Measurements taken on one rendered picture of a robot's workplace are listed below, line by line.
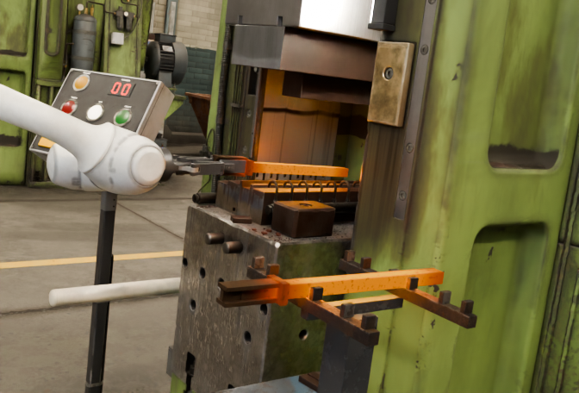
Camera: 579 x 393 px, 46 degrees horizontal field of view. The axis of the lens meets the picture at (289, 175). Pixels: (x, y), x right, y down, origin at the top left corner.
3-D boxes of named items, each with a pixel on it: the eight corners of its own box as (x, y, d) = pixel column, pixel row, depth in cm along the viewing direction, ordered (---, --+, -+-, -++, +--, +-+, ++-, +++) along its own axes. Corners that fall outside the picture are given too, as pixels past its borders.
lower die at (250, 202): (260, 225, 158) (264, 189, 157) (214, 205, 173) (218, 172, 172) (388, 219, 184) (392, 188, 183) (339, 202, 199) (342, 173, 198)
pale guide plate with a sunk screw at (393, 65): (395, 126, 141) (408, 42, 139) (365, 121, 148) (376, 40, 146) (403, 127, 143) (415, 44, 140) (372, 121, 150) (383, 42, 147)
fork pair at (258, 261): (268, 277, 115) (270, 265, 114) (251, 267, 119) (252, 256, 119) (370, 268, 128) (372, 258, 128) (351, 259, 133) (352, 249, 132)
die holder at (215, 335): (252, 442, 150) (277, 243, 143) (170, 371, 179) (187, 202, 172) (423, 393, 184) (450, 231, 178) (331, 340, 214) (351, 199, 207)
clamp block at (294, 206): (292, 239, 149) (296, 209, 148) (270, 228, 155) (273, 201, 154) (333, 236, 156) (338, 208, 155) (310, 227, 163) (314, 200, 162)
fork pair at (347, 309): (364, 330, 95) (366, 316, 95) (339, 315, 100) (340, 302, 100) (472, 313, 109) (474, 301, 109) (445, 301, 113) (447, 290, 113)
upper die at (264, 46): (279, 70, 153) (284, 26, 151) (230, 64, 168) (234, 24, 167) (407, 86, 179) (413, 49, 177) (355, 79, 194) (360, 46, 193)
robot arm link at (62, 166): (113, 189, 147) (140, 192, 137) (39, 190, 137) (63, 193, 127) (113, 139, 147) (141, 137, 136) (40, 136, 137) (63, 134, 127)
